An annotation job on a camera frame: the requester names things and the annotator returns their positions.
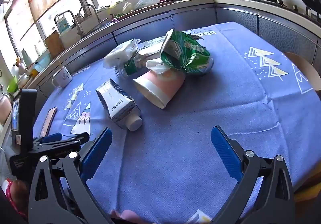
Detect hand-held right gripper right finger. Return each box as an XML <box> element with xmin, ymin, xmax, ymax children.
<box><xmin>211</xmin><ymin>126</ymin><xmax>295</xmax><ymax>224</ymax></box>

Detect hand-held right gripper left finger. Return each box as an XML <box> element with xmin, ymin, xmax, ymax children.
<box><xmin>28</xmin><ymin>127</ymin><xmax>113</xmax><ymax>224</ymax></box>

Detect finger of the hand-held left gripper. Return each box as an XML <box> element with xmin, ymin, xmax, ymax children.
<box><xmin>33</xmin><ymin>133</ymin><xmax>63</xmax><ymax>147</ymax></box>
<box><xmin>38</xmin><ymin>132</ymin><xmax>90</xmax><ymax>157</ymax></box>

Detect white toothpaste tube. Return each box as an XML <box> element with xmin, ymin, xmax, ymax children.
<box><xmin>96</xmin><ymin>78</ymin><xmax>143</xmax><ymax>131</ymax></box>

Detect yellow brown printed box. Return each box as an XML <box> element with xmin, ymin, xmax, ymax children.
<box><xmin>187</xmin><ymin>210</ymin><xmax>213</xmax><ymax>224</ymax></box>

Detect clear bottle with green label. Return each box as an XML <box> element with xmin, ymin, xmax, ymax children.
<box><xmin>114</xmin><ymin>57</ymin><xmax>151</xmax><ymax>79</ymax></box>

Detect pink paper cup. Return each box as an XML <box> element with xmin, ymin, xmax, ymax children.
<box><xmin>132</xmin><ymin>70</ymin><xmax>186</xmax><ymax>109</ymax></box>

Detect white tissue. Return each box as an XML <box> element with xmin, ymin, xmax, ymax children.
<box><xmin>146</xmin><ymin>59</ymin><xmax>171</xmax><ymax>74</ymax></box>

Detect green snack bag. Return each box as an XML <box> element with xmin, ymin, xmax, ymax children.
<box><xmin>160</xmin><ymin>29</ymin><xmax>214</xmax><ymax>75</ymax></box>

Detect round tan waste bin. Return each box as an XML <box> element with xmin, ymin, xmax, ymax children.
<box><xmin>282</xmin><ymin>52</ymin><xmax>321</xmax><ymax>94</ymax></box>

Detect person's left forearm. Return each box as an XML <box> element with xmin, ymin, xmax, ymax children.
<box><xmin>5</xmin><ymin>179</ymin><xmax>29</xmax><ymax>217</ymax></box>

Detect phone in pink case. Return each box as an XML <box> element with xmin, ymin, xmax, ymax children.
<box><xmin>41</xmin><ymin>107</ymin><xmax>58</xmax><ymax>137</ymax></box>

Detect blue printed tablecloth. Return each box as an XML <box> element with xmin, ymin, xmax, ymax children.
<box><xmin>33</xmin><ymin>21</ymin><xmax>321</xmax><ymax>224</ymax></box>

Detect white mug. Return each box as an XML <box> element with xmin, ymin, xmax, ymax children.
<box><xmin>52</xmin><ymin>66</ymin><xmax>73</xmax><ymax>88</ymax></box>

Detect pink cloth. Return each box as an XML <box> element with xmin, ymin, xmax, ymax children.
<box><xmin>110</xmin><ymin>210</ymin><xmax>151</xmax><ymax>224</ymax></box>

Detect wooden cutting board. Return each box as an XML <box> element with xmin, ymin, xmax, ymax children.
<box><xmin>45</xmin><ymin>30</ymin><xmax>65</xmax><ymax>59</ymax></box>

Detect blue dish soap bottle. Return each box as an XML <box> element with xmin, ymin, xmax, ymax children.
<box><xmin>56</xmin><ymin>15</ymin><xmax>68</xmax><ymax>34</ymax></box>

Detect steel faucet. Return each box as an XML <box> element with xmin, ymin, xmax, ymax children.
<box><xmin>78</xmin><ymin>4</ymin><xmax>102</xmax><ymax>22</ymax></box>
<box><xmin>54</xmin><ymin>10</ymin><xmax>83</xmax><ymax>36</ymax></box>

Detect grey kitchen cabinets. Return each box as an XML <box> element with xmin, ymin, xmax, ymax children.
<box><xmin>35</xmin><ymin>0</ymin><xmax>321</xmax><ymax>89</ymax></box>

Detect clear plastic bag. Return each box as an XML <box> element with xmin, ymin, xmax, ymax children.
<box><xmin>134</xmin><ymin>0</ymin><xmax>161</xmax><ymax>10</ymax></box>

